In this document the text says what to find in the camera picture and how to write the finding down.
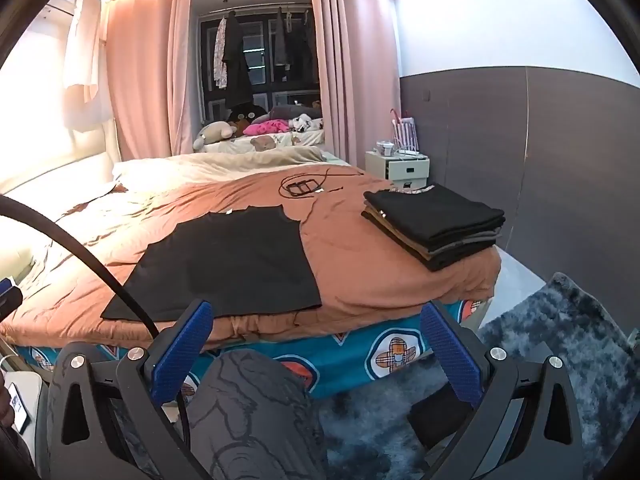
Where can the black and white plush toy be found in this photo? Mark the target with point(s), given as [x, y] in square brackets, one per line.
[305, 122]

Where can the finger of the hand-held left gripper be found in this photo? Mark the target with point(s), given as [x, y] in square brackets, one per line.
[9, 295]

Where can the white side table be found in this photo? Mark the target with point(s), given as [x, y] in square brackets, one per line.
[32, 385]

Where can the black device on bed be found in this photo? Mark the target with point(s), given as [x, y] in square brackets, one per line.
[302, 187]

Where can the teal printed bed sheet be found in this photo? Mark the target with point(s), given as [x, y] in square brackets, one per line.
[350, 355]

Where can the beige teddy bear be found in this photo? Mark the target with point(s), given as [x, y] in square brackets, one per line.
[215, 134]

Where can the black hanging jacket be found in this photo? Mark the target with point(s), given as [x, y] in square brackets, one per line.
[237, 60]

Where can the person's leg grey pants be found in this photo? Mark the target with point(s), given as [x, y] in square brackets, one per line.
[250, 410]

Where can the folded grey garment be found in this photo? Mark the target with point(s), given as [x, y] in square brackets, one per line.
[470, 242]

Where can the beige duvet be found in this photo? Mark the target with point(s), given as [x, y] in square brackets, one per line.
[200, 170]

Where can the pink curtain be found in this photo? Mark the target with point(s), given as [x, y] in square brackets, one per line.
[145, 75]
[360, 60]

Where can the grey fluffy rug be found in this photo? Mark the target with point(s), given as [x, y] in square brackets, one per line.
[550, 320]

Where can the brown fleece blanket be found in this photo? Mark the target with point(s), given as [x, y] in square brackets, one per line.
[350, 270]

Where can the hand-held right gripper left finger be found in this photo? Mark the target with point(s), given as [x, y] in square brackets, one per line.
[180, 345]

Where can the white hanging garment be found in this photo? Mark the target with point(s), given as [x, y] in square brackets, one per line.
[85, 60]

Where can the floral hanging garment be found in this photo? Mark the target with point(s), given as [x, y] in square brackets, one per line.
[220, 55]

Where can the dark hanging garment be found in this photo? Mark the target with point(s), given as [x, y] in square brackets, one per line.
[281, 40]
[309, 50]

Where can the brown and black plush toy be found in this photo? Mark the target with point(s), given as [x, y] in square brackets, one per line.
[245, 119]

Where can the smartphone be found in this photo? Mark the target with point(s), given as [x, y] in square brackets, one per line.
[20, 407]

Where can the pink striped bag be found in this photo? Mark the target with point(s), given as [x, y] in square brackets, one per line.
[406, 135]

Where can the folded brown garment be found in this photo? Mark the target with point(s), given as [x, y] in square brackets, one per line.
[395, 232]

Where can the folded dark garment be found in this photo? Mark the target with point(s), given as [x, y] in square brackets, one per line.
[460, 258]

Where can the pink cloth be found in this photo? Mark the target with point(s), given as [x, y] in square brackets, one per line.
[270, 126]

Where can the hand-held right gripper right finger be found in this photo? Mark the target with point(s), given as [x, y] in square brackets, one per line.
[447, 355]

